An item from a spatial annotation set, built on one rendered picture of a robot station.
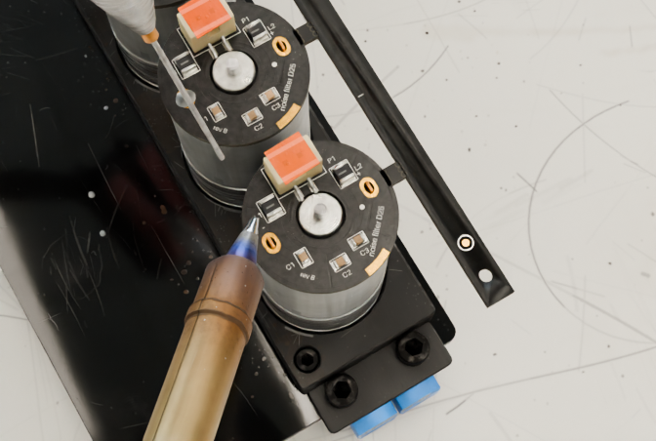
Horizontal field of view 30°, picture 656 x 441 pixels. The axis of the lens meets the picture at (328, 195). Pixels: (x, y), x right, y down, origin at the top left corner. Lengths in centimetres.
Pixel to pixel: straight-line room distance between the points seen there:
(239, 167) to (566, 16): 10
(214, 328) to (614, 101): 14
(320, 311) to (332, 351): 2
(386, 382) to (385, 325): 1
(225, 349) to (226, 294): 1
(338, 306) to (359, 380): 3
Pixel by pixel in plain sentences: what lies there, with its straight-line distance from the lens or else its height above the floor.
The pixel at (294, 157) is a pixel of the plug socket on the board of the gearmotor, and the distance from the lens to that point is 19.
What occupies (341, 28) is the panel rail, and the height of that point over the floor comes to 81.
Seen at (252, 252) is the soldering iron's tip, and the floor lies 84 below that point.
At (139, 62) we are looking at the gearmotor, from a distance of 24.
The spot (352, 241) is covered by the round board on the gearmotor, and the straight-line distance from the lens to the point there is 19.
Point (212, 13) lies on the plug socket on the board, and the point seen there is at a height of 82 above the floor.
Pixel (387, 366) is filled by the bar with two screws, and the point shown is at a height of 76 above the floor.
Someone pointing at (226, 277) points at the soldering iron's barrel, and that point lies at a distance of 16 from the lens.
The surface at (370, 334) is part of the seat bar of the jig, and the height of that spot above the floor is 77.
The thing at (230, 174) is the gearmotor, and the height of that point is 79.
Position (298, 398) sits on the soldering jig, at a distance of 24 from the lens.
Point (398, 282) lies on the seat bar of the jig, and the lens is 23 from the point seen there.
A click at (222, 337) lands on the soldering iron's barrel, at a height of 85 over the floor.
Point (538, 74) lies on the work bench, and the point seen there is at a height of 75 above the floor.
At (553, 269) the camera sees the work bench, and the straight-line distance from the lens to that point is 26.
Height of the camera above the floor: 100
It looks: 75 degrees down
